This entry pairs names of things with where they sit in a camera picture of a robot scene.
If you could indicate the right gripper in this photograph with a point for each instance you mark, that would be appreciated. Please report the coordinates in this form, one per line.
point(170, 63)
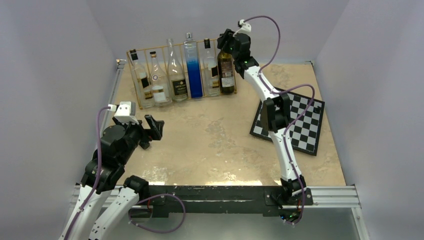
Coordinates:
point(228, 36)

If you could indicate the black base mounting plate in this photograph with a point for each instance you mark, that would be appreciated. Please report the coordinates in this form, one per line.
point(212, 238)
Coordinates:
point(162, 200)

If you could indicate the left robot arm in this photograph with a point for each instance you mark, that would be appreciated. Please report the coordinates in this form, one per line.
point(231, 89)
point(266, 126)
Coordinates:
point(115, 146)

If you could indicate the clear bottle dark label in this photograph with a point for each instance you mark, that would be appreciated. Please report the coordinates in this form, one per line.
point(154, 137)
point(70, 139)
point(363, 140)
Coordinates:
point(176, 74)

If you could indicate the black white chessboard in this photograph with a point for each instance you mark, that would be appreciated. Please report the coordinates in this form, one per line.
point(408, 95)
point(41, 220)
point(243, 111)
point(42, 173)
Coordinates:
point(305, 133)

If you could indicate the clear bottle black gold label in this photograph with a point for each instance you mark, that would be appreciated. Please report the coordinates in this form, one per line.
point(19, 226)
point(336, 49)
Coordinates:
point(142, 84)

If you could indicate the dark green wine bottle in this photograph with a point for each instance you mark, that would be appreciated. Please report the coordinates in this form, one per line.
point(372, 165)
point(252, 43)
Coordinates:
point(226, 73)

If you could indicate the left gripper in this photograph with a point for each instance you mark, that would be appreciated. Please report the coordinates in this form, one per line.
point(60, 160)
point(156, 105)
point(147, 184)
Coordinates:
point(155, 126)

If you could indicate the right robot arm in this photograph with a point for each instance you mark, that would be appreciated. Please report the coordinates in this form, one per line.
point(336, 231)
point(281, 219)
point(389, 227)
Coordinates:
point(275, 115)

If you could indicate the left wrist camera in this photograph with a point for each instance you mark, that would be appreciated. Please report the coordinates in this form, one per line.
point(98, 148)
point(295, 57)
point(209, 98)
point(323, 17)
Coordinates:
point(125, 113)

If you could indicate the gold wire wine rack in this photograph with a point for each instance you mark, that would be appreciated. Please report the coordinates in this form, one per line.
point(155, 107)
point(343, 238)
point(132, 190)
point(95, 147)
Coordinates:
point(162, 56)

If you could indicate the tall blue gradient bottle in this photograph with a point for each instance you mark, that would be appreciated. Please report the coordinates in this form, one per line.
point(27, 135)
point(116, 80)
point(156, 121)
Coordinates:
point(193, 66)

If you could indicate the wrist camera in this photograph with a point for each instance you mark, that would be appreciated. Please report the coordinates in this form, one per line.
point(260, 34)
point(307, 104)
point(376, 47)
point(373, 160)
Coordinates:
point(125, 113)
point(244, 27)

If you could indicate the clear bottle black cap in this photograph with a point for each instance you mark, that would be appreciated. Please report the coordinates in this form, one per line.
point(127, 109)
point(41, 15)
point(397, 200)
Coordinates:
point(210, 70)

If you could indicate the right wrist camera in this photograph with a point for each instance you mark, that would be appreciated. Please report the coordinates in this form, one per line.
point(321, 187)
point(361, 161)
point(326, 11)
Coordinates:
point(244, 27)

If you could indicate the clear bottle gold white label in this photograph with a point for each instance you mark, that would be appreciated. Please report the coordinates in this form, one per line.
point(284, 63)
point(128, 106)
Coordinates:
point(159, 82)

